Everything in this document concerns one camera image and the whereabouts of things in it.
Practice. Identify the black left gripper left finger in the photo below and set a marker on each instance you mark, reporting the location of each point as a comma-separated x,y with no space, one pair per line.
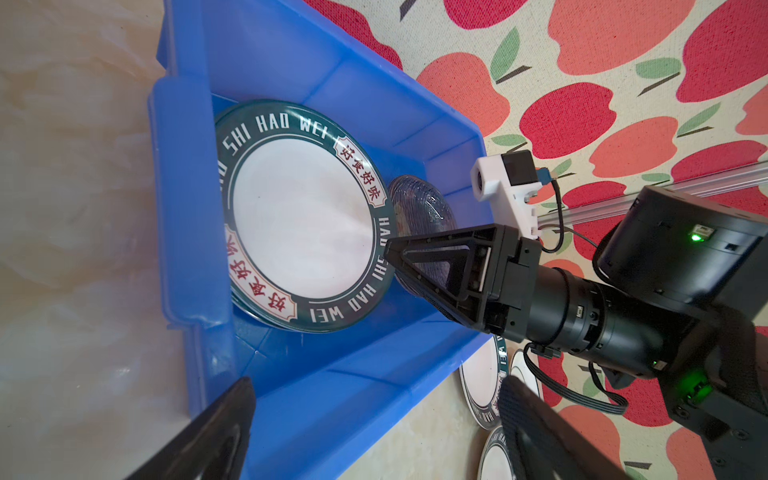
214,445

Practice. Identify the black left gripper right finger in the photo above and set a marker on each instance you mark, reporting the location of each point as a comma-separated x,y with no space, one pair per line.
541,445

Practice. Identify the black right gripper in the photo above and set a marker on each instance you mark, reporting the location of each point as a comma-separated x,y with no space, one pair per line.
491,295

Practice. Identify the clear glass plate small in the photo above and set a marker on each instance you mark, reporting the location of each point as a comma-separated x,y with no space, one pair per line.
420,209

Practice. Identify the large green rimmed plate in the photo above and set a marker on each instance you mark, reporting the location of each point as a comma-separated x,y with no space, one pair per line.
481,377
307,218

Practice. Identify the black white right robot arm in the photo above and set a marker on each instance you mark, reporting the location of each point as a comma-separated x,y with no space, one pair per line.
679,283

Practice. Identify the blue plastic bin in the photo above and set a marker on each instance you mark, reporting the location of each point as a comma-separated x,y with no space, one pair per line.
322,400

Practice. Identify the small green rimmed plate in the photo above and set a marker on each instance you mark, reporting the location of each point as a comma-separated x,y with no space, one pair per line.
495,463

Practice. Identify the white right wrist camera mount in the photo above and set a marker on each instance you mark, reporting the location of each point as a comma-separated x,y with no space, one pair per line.
507,182

